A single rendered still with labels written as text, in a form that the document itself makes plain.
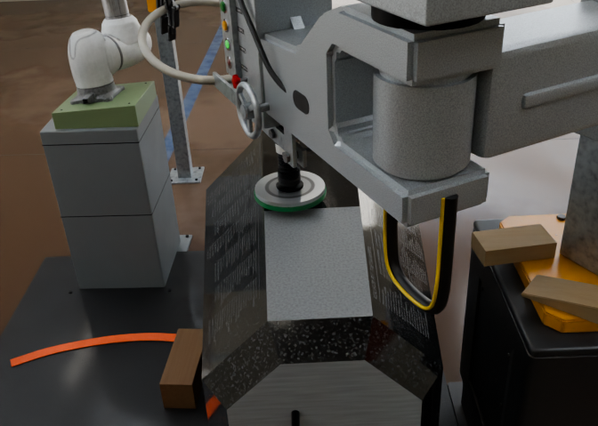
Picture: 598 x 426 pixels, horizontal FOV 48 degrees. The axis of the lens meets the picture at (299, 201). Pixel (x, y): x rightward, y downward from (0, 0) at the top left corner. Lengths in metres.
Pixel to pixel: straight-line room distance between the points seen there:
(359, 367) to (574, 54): 0.81
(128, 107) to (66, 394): 1.12
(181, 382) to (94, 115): 1.11
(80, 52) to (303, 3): 1.33
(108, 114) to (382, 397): 1.66
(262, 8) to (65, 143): 1.40
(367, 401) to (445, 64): 0.85
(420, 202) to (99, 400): 1.73
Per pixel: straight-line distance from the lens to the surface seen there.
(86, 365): 2.86
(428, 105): 1.21
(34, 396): 2.81
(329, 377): 1.62
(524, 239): 1.93
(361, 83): 1.46
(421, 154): 1.25
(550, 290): 1.80
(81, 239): 3.12
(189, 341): 2.66
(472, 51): 1.21
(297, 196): 1.98
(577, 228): 1.91
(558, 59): 1.38
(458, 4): 1.08
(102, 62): 2.90
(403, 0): 1.09
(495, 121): 1.32
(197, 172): 4.13
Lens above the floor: 1.85
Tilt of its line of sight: 30 degrees down
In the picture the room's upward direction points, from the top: 3 degrees counter-clockwise
